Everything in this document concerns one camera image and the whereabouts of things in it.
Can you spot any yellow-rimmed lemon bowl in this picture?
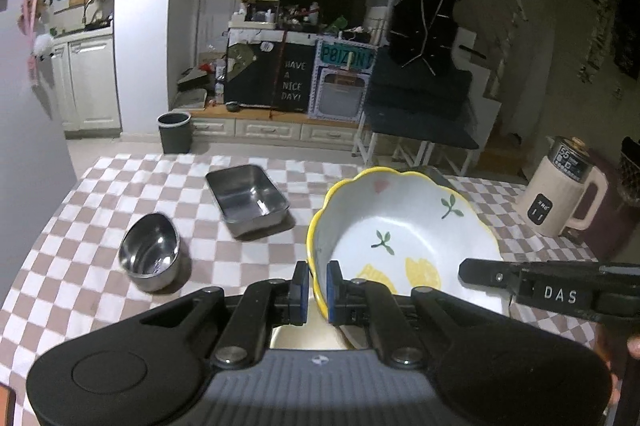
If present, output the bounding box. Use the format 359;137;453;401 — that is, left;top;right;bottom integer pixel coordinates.
306;167;508;317

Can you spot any square steel tray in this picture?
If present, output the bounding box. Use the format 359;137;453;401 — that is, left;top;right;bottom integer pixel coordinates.
205;164;290;238
413;165;454;190

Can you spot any maroon seat cushion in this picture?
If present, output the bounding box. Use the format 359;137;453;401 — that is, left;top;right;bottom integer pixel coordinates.
580;151;639;261

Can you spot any cream electric kettle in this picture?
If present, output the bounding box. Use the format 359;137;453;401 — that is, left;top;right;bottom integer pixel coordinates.
514;136;608;237

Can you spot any round steel bowl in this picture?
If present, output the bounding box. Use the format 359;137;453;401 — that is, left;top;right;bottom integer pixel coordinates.
118;213;181;293

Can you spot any dark blue cushioned bench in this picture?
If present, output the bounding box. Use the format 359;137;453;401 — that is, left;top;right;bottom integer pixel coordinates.
352;46;480;166

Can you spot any dark grey trash bin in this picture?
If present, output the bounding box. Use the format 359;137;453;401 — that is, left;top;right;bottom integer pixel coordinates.
157;111;192;154

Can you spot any black have a nice day sign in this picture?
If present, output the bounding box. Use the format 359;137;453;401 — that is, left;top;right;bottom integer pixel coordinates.
273;44;316;113

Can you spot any poizon cardboard box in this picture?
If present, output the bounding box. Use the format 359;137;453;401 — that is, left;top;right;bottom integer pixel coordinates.
307;36;378;123

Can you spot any checkered tablecloth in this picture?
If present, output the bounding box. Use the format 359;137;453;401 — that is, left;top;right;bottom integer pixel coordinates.
0;152;601;426

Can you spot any black vest on stand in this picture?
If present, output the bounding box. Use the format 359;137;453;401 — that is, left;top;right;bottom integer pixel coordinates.
387;0;460;69

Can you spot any white shelf rack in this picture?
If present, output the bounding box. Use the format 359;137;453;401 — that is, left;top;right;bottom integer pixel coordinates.
228;0;280;30

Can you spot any white kitchen cabinet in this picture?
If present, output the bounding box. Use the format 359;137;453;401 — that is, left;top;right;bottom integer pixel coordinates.
50;28;122;133

